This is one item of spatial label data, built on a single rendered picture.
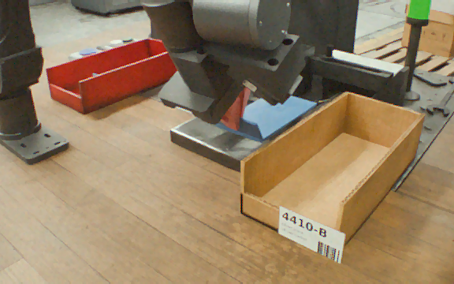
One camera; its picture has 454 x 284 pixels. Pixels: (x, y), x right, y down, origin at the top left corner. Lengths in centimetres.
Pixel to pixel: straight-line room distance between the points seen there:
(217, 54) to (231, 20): 6
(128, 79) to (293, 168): 37
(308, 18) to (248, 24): 67
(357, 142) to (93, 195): 37
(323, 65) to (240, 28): 44
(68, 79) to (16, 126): 21
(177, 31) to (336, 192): 27
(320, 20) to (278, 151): 52
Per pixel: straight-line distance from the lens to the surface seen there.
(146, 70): 81
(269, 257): 43
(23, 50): 63
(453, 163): 65
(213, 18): 33
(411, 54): 82
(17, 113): 68
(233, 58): 36
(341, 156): 60
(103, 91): 76
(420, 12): 79
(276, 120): 54
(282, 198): 50
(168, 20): 37
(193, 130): 61
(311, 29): 98
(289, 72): 36
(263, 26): 32
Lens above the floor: 120
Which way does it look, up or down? 29 degrees down
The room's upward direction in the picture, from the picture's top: straight up
